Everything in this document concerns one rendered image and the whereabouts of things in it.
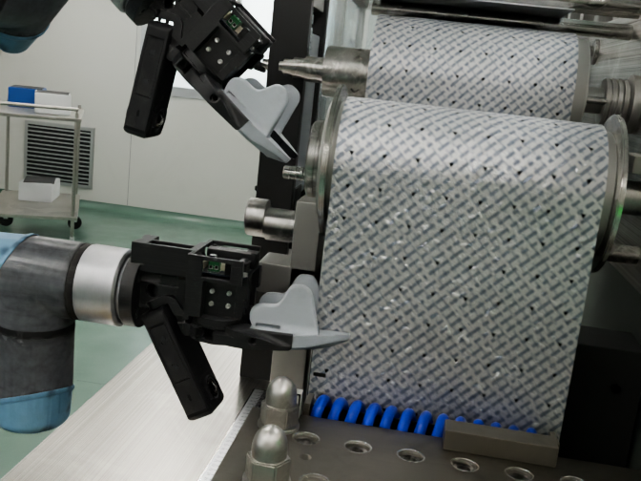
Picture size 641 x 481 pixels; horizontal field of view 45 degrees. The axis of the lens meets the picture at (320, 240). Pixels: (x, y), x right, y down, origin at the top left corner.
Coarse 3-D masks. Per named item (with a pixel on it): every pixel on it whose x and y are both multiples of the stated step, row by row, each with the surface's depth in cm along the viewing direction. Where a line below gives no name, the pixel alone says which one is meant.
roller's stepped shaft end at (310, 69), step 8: (312, 56) 98; (280, 64) 99; (288, 64) 98; (296, 64) 98; (304, 64) 98; (312, 64) 98; (320, 64) 97; (288, 72) 99; (296, 72) 98; (304, 72) 98; (312, 72) 98; (320, 72) 97; (304, 80) 99; (312, 80) 99; (320, 80) 98
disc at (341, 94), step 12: (336, 96) 71; (336, 108) 70; (324, 144) 69; (324, 156) 68; (324, 168) 69; (324, 180) 69; (324, 192) 70; (324, 204) 71; (324, 216) 72; (324, 228) 74
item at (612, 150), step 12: (336, 120) 71; (324, 132) 70; (336, 132) 70; (612, 144) 69; (612, 156) 68; (612, 168) 67; (612, 180) 67; (612, 192) 67; (600, 228) 68; (600, 240) 69
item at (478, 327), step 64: (384, 256) 70; (448, 256) 70; (512, 256) 69; (576, 256) 68; (320, 320) 72; (384, 320) 72; (448, 320) 71; (512, 320) 70; (576, 320) 69; (320, 384) 74; (384, 384) 73; (448, 384) 72; (512, 384) 71
